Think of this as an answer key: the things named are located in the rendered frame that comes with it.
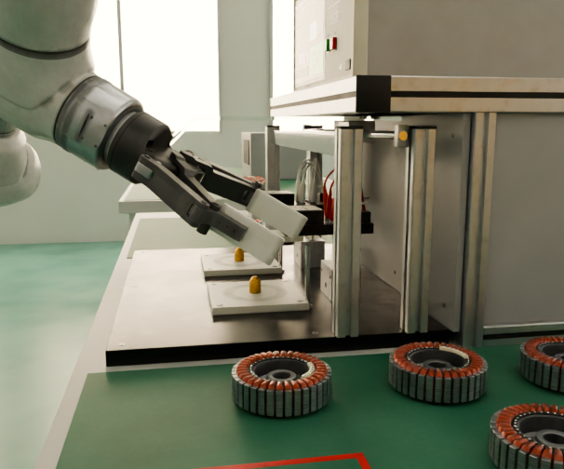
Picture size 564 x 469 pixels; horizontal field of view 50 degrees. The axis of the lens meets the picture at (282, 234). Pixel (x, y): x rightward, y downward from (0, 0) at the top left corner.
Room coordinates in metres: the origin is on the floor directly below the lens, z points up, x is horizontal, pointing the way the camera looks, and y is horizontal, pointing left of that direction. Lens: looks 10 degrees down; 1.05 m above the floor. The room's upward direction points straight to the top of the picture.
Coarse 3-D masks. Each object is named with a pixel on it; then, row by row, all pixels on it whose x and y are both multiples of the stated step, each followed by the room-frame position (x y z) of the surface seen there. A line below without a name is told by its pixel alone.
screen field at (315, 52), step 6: (312, 48) 1.15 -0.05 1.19; (318, 48) 1.10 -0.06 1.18; (312, 54) 1.15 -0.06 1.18; (318, 54) 1.10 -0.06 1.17; (312, 60) 1.15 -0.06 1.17; (318, 60) 1.10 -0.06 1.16; (312, 66) 1.15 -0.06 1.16; (318, 66) 1.10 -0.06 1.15; (312, 72) 1.15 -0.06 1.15; (318, 72) 1.10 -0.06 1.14
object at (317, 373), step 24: (264, 360) 0.67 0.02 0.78; (288, 360) 0.68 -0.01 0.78; (312, 360) 0.66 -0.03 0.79; (240, 384) 0.61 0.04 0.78; (264, 384) 0.60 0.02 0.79; (288, 384) 0.60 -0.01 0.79; (312, 384) 0.61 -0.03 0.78; (264, 408) 0.59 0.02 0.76; (288, 408) 0.59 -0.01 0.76; (312, 408) 0.60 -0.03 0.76
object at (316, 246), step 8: (304, 240) 1.21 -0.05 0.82; (312, 240) 1.21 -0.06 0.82; (320, 240) 1.21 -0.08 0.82; (296, 248) 1.24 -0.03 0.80; (304, 248) 1.20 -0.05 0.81; (312, 248) 1.20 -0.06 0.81; (320, 248) 1.20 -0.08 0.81; (296, 256) 1.24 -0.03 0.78; (304, 256) 1.20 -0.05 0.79; (312, 256) 1.20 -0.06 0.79; (320, 256) 1.20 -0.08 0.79; (304, 264) 1.20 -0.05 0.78; (312, 264) 1.20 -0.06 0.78; (320, 264) 1.20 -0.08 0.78
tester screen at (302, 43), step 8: (304, 0) 1.22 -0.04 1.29; (312, 0) 1.15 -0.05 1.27; (320, 0) 1.09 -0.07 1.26; (296, 8) 1.29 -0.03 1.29; (304, 8) 1.21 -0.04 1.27; (312, 8) 1.15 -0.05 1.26; (320, 8) 1.09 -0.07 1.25; (296, 16) 1.29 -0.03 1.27; (304, 16) 1.21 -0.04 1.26; (312, 16) 1.15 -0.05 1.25; (320, 16) 1.09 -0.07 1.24; (296, 24) 1.29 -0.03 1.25; (304, 24) 1.21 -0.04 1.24; (296, 32) 1.29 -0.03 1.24; (304, 32) 1.21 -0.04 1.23; (296, 40) 1.29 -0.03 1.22; (304, 40) 1.21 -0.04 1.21; (312, 40) 1.15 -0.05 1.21; (320, 40) 1.09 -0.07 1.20; (296, 48) 1.29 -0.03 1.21; (304, 48) 1.21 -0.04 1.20; (296, 56) 1.29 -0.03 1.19; (296, 64) 1.29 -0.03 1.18; (304, 64) 1.21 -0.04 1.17; (296, 80) 1.29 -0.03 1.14; (304, 80) 1.21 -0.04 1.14
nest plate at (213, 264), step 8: (208, 256) 1.25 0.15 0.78; (216, 256) 1.25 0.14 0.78; (224, 256) 1.25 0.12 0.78; (232, 256) 1.25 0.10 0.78; (248, 256) 1.25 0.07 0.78; (208, 264) 1.17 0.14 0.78; (216, 264) 1.17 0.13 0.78; (224, 264) 1.17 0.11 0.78; (232, 264) 1.17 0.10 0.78; (240, 264) 1.17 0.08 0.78; (248, 264) 1.17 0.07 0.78; (256, 264) 1.17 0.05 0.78; (264, 264) 1.17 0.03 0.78; (272, 264) 1.17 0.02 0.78; (208, 272) 1.13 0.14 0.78; (216, 272) 1.13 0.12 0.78; (224, 272) 1.13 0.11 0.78; (232, 272) 1.13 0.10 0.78; (240, 272) 1.14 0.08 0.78; (248, 272) 1.14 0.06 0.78; (256, 272) 1.14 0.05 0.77; (264, 272) 1.14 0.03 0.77; (272, 272) 1.15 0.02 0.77; (280, 272) 1.15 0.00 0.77
